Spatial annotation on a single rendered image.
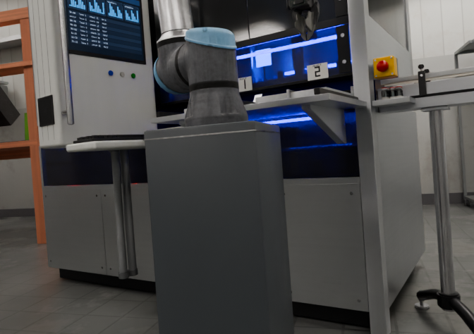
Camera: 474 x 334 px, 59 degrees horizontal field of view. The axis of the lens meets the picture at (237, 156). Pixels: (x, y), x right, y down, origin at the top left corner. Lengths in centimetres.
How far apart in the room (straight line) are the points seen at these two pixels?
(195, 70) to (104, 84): 98
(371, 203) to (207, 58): 93
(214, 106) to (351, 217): 90
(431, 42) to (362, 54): 350
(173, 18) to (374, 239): 106
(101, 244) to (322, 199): 135
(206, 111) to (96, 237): 173
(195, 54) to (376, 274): 109
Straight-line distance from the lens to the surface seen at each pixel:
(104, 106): 187
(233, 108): 93
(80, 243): 267
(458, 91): 168
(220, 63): 94
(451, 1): 526
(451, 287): 181
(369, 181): 162
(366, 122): 162
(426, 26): 516
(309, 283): 179
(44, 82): 186
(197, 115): 92
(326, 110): 146
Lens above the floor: 73
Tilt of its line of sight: 1 degrees down
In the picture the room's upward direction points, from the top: 4 degrees counter-clockwise
